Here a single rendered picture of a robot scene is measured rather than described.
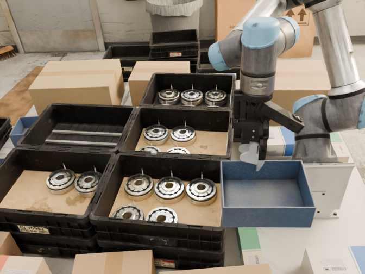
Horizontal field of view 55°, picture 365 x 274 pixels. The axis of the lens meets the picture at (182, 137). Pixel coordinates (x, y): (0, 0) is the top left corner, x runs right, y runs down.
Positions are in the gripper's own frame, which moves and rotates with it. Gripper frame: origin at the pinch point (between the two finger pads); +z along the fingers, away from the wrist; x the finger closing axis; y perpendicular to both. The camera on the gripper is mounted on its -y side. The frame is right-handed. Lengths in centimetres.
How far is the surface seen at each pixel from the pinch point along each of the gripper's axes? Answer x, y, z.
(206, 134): -54, 16, 22
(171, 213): -8.6, 24.9, 25.1
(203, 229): 3.0, 14.3, 19.5
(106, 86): -80, 65, 11
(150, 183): -21.5, 34.0, 23.3
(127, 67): -200, 86, 42
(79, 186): -19, 59, 24
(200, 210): -13.3, 16.3, 27.3
